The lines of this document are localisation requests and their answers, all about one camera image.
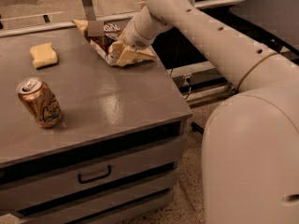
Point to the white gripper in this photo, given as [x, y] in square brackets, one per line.
[135, 36]

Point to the dark tray table top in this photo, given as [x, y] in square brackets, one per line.
[279, 18]

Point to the yellow sponge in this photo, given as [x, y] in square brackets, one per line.
[43, 55]

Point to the gold soda can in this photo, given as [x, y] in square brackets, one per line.
[40, 101]

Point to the brown chip bag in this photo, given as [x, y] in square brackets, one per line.
[114, 51]

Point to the grey drawer cabinet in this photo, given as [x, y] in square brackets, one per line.
[131, 118]

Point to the black folding stand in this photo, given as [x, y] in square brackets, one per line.
[197, 128]

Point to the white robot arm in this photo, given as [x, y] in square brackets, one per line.
[250, 146]

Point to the black drawer handle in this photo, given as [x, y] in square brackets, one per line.
[91, 177]

